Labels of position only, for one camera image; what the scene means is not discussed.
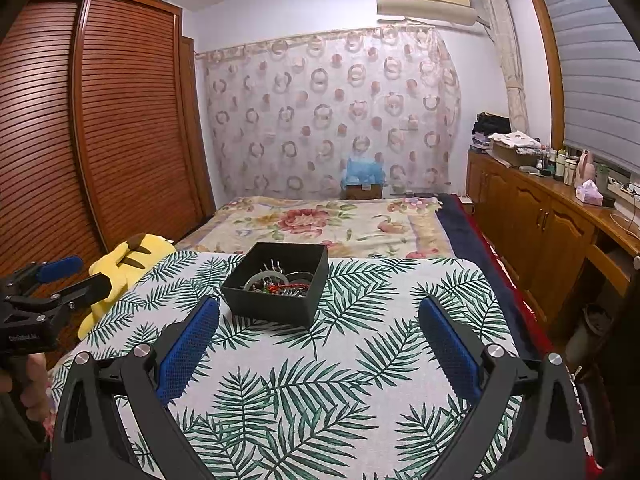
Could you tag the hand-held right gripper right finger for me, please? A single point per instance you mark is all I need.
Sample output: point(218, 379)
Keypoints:
point(450, 350)

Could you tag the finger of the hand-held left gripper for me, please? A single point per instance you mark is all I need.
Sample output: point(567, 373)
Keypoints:
point(60, 267)
point(90, 287)

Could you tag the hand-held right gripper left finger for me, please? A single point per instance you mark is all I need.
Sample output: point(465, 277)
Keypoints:
point(190, 350)

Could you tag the black cardboard box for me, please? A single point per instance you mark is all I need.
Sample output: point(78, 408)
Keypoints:
point(270, 310)

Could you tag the pale green jade bangle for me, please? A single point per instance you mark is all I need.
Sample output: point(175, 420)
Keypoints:
point(265, 275)

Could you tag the silver metal bangle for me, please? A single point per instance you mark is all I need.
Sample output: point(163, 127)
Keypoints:
point(301, 275)

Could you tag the person's left hand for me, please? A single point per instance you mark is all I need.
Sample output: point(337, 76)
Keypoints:
point(35, 385)

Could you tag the yellow plush toy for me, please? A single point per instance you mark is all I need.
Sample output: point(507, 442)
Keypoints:
point(120, 260)

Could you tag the dark blue blanket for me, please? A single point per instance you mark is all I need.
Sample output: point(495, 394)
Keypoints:
point(470, 235)

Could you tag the green leaf print cloth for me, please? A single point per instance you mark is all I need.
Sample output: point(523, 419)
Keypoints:
point(310, 395)

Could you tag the grey trash bin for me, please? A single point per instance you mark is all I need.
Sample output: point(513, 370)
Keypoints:
point(590, 330)

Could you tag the wooden cabinet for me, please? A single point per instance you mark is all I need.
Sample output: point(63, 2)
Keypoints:
point(530, 225)

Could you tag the brown slatted wardrobe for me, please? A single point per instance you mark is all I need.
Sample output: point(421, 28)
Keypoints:
point(125, 110)

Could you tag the small cardboard box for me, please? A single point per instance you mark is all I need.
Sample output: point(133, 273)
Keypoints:
point(362, 192)

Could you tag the blue plastic bag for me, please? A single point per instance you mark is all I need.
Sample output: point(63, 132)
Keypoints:
point(365, 170)

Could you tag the pink tissue pack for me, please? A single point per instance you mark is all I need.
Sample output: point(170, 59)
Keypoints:
point(590, 192)

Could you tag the cardboard box with white cloth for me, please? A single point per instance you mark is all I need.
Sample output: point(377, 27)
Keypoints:
point(515, 147)

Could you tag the group of small bottles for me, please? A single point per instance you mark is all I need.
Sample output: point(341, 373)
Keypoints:
point(560, 165)

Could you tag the pile of dark clothes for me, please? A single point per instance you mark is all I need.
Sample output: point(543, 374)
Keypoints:
point(492, 127)

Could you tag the pink rabbit figure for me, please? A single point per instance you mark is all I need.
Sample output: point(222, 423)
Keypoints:
point(585, 167)

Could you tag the beige side curtain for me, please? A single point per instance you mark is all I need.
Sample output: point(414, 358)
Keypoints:
point(510, 60)

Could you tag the grey window blind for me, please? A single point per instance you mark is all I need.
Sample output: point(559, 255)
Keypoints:
point(595, 60)

